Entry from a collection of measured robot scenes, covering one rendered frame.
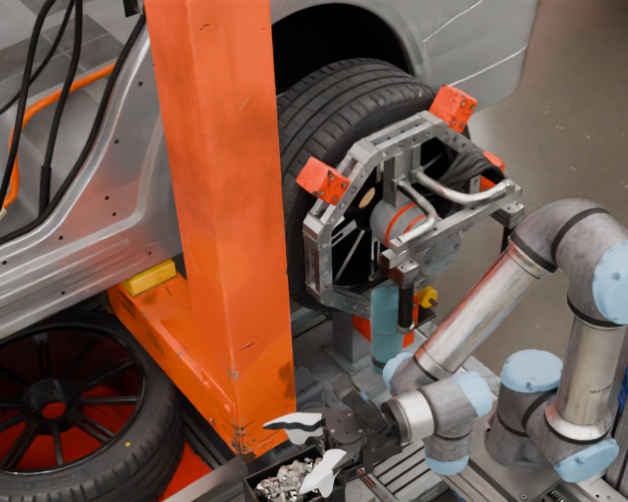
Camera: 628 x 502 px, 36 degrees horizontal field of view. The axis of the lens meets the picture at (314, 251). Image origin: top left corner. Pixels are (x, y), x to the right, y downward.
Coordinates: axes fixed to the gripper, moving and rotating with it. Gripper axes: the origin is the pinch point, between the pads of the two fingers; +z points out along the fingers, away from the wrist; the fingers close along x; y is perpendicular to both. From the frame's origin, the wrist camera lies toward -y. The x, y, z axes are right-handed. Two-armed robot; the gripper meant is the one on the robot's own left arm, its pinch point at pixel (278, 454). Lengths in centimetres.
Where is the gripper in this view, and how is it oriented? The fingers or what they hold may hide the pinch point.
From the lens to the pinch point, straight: 148.7
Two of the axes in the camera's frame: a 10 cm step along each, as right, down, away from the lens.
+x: -3.9, -4.8, 7.9
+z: -9.2, 2.8, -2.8
